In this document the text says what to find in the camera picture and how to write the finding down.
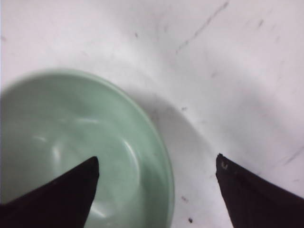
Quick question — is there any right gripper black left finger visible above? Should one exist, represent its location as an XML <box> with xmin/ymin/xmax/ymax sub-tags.
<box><xmin>0</xmin><ymin>156</ymin><xmax>99</xmax><ymax>228</ymax></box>

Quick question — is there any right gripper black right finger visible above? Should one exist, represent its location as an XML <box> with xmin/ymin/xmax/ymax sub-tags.
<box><xmin>216</xmin><ymin>154</ymin><xmax>304</xmax><ymax>228</ymax></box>

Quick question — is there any light green bowl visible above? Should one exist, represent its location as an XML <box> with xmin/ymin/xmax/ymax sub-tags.
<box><xmin>0</xmin><ymin>70</ymin><xmax>174</xmax><ymax>228</ymax></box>

